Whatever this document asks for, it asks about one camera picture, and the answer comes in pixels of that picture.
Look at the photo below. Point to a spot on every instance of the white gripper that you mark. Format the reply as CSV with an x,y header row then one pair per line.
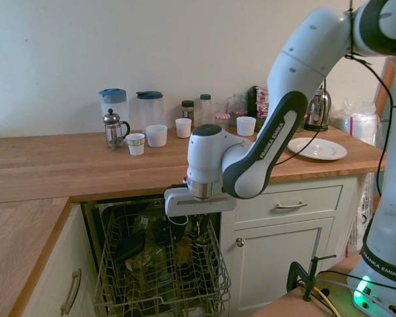
x,y
184,204

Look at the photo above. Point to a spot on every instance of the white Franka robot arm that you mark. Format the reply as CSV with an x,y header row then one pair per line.
x,y
204,155

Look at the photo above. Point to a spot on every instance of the dishwasher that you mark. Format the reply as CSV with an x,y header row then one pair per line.
x,y
87,224

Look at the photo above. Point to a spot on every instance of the black mug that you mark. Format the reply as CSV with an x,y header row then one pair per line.
x,y
176,232

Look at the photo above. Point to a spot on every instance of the round metal door knob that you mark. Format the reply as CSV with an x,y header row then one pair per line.
x,y
240,242

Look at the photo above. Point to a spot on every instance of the black rectangular container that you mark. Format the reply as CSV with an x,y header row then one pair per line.
x,y
128,246

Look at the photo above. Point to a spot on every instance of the white cabinet door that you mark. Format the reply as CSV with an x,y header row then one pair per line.
x,y
274,257

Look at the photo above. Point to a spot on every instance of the white drawer front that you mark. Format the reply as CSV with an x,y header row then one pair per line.
x,y
283,198

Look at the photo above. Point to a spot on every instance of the tapered white cup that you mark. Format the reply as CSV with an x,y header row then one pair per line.
x,y
183,128

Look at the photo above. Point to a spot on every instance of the wide white cup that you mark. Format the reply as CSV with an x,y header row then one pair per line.
x,y
156,137

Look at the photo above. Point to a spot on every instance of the red checked lid jar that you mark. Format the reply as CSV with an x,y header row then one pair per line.
x,y
238,114
222,126

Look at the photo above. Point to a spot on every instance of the patterned rim white cup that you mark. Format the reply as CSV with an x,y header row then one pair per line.
x,y
135,147

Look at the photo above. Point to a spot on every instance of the short white cup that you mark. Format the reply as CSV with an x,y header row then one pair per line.
x,y
246,127

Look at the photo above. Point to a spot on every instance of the black metal clamp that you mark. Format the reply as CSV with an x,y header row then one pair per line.
x,y
297,269

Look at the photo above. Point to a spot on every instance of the tall green lid jar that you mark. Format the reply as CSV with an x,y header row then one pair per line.
x,y
205,112

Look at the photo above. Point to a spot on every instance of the dark lid spice jar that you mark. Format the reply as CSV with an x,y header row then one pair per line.
x,y
187,110

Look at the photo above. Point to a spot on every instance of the clear glass tumbler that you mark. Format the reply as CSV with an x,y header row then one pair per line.
x,y
221,107

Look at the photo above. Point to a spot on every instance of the dark teal lid pitcher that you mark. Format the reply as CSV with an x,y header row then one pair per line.
x,y
150,109

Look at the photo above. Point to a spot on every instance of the glass french press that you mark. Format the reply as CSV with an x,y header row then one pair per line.
x,y
113,132

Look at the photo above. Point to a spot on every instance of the clear glass jar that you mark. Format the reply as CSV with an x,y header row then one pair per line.
x,y
239,102

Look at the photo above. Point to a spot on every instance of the black bottle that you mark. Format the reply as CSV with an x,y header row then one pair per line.
x,y
251,99

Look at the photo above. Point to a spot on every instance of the red printed box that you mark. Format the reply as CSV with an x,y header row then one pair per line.
x,y
261,102

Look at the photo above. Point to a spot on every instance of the white corner cabinet front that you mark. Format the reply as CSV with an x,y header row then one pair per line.
x,y
66,244

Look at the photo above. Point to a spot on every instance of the white dinner plate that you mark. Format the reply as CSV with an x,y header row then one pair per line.
x,y
320,148

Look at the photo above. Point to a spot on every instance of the light blue lid pitcher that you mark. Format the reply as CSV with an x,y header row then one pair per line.
x,y
113,99

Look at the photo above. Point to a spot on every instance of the clear plastic bag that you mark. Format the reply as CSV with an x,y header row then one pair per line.
x,y
359,224

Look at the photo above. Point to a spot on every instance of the steel electric kettle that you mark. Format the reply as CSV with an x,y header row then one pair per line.
x,y
320,109

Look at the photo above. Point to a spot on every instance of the bagged stack of plastic cups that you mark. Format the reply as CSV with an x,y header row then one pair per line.
x,y
359,125

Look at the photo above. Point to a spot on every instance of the wooden door frame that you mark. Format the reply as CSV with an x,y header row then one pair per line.
x,y
386,76

